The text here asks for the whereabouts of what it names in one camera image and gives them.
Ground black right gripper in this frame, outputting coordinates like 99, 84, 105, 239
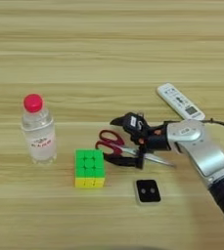
102, 115, 172, 171

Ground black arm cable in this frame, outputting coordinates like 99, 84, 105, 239
162, 118, 224, 134

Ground clear water bottle red cap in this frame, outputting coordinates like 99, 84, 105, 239
21, 93, 58, 166

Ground red handled scissors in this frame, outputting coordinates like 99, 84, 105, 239
94, 129, 176, 168

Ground green yellow Rubik's cube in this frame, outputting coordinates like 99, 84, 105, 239
73, 148, 107, 189

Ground white remote control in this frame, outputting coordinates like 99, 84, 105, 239
156, 82, 206, 122

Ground small black square device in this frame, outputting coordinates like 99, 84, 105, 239
134, 178, 162, 207

